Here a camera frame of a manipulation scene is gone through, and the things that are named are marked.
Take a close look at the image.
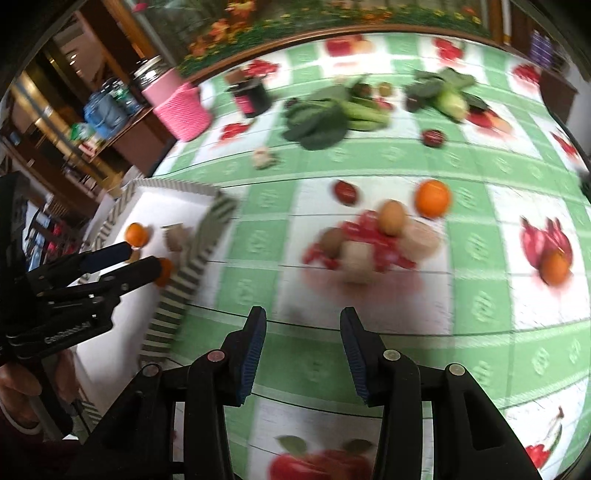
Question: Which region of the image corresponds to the brown cube block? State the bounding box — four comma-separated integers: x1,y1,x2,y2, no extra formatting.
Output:
339,242,375,283
164,224,195,254

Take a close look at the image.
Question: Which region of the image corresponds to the black jar with pink label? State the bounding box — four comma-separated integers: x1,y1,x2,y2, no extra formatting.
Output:
228,69,273,118

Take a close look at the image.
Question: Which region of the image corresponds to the person's left hand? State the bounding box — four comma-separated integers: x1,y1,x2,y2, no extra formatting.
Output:
0,350,80,432

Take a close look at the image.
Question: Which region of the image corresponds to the floral printed panel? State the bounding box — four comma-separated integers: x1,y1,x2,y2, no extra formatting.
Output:
178,0,490,77

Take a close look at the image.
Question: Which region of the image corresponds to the green checked fruit-print tablecloth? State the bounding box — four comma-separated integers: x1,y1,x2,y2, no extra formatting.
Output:
139,32,591,480

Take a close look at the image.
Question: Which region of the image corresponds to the white box with striped rim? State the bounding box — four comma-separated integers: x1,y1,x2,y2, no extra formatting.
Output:
74,179,238,425

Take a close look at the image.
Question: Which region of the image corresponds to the glass jar with lid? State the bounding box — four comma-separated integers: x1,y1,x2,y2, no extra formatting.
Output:
131,55,168,88

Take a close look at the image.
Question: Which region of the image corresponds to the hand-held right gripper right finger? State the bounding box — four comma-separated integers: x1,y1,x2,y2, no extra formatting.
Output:
340,308,543,480

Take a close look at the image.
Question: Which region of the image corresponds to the green white packet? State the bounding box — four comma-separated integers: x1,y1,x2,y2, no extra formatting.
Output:
69,122,100,153

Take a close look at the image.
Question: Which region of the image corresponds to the large green bok choy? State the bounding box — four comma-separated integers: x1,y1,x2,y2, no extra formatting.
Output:
281,85,393,151

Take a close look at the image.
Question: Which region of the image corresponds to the orange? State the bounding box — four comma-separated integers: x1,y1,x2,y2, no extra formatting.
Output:
126,222,151,248
539,251,571,286
414,180,452,219
154,257,175,288

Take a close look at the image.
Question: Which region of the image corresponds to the small green bok choy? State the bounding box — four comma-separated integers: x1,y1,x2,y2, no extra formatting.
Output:
405,68,478,121

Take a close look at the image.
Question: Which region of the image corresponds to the pink knitted basket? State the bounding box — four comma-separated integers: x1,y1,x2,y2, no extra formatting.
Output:
152,83,214,141

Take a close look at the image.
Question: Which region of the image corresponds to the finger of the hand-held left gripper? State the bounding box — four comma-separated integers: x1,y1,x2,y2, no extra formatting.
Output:
25,241,136,292
44,256,160,306

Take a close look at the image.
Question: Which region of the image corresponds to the brown kiwi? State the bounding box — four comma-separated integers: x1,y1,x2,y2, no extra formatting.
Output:
320,228,348,259

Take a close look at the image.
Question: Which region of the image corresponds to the beige round block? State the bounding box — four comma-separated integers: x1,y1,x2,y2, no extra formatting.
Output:
402,219,441,259

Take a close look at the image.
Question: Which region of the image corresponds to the blue bottle pack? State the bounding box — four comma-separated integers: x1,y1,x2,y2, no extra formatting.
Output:
83,90,125,139

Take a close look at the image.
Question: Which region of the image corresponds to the tan oval fruit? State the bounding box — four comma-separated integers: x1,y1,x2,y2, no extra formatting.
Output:
379,199,409,237

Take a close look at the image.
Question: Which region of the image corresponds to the pack of plastic water bottles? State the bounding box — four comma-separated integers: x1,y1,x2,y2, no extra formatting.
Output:
104,78,141,114

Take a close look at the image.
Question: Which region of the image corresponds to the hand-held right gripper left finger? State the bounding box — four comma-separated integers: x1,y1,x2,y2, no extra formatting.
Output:
81,306,269,480

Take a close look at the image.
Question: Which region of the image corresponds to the wooden shelf unit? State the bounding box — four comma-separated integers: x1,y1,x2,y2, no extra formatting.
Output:
489,0,578,125

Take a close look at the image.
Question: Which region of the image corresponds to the brown wooden cabinet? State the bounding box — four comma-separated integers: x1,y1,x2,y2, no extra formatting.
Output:
69,104,178,190

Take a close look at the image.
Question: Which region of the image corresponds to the pink plastic cup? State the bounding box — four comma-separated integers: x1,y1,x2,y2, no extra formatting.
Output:
141,71,183,107

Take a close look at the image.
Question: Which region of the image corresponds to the small beige lump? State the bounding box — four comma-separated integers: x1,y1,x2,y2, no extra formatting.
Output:
252,148,277,171

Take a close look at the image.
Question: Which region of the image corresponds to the person's left forearm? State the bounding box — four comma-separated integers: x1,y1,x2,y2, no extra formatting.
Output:
0,411,81,480

